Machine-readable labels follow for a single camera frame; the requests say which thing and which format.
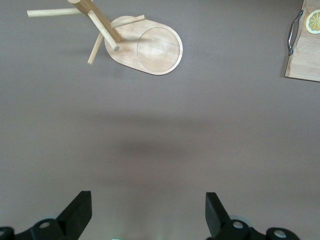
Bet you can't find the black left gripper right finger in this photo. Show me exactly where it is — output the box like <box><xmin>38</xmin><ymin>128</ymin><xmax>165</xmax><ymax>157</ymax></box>
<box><xmin>205</xmin><ymin>191</ymin><xmax>301</xmax><ymax>240</ymax></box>

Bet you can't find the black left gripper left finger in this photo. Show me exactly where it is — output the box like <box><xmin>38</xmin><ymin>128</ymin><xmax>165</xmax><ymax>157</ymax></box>
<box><xmin>0</xmin><ymin>190</ymin><xmax>93</xmax><ymax>240</ymax></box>

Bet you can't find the wooden cup rack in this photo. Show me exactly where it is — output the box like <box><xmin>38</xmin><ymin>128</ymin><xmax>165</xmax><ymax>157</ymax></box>
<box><xmin>26</xmin><ymin>0</ymin><xmax>184</xmax><ymax>77</ymax></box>

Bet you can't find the bamboo cutting board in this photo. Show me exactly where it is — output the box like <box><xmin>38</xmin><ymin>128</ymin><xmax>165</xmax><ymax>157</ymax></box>
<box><xmin>284</xmin><ymin>0</ymin><xmax>320</xmax><ymax>83</ymax></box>

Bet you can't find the yellow lemon slice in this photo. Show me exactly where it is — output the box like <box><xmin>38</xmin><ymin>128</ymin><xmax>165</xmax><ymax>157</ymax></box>
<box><xmin>305</xmin><ymin>9</ymin><xmax>320</xmax><ymax>35</ymax></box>

